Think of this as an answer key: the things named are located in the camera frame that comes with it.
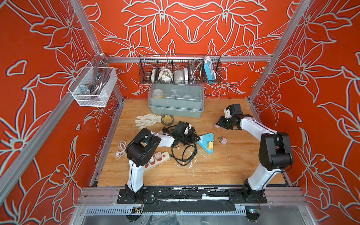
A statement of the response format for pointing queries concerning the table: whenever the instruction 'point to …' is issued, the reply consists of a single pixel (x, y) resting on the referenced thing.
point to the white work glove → (142, 121)
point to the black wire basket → (178, 69)
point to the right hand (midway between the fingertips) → (215, 122)
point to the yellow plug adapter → (211, 145)
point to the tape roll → (167, 119)
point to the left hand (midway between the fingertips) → (198, 139)
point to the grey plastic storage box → (183, 100)
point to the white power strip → (165, 156)
